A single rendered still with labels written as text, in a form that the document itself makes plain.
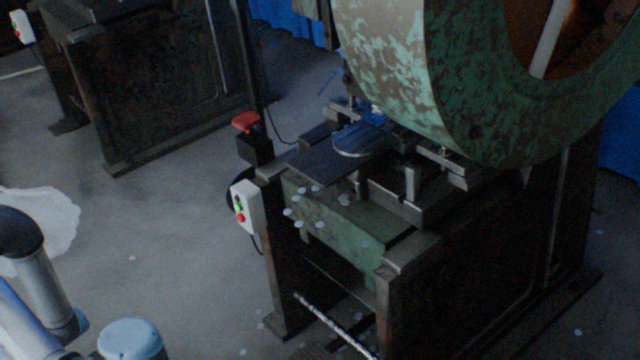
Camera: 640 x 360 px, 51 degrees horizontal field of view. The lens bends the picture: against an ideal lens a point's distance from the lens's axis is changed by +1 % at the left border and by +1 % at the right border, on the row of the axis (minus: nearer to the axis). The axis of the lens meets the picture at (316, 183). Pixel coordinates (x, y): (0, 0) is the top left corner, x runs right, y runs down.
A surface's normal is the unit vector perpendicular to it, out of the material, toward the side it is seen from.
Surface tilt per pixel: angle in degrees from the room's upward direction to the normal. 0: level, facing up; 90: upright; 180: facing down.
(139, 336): 7
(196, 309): 0
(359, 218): 0
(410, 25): 91
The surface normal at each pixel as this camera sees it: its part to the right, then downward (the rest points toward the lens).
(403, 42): -0.74, 0.55
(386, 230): -0.11, -0.79
